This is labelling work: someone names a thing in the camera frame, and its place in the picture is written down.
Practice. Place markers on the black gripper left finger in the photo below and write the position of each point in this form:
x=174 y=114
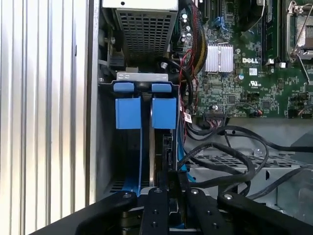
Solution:
x=156 y=210

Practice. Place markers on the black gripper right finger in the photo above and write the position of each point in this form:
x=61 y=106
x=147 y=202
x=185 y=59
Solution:
x=256 y=213

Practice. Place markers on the hard disk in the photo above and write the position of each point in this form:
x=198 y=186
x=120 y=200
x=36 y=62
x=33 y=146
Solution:
x=152 y=156

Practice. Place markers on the metal disk bay cage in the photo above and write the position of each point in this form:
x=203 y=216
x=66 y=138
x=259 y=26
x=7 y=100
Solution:
x=281 y=176

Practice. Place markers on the black RAM slot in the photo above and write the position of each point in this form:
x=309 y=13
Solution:
x=270 y=31
x=283 y=31

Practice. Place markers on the blue plastic block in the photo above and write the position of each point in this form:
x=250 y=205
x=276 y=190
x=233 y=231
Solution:
x=128 y=112
x=163 y=112

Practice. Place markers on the green motherboard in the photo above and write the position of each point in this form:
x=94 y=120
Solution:
x=220 y=93

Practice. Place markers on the dark grey PC case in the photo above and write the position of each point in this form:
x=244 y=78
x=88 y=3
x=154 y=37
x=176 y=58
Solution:
x=94 y=98

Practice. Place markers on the metal locking lever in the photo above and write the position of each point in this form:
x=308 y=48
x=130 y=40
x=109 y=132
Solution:
x=305 y=71

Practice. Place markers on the silver finned heatsink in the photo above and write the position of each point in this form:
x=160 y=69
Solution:
x=218 y=58

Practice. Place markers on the silver power supply box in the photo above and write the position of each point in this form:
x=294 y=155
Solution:
x=144 y=31

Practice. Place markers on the CPU socket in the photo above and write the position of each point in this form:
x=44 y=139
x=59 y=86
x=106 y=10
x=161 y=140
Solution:
x=305 y=9

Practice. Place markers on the silver metal bracket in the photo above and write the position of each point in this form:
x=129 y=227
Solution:
x=141 y=76

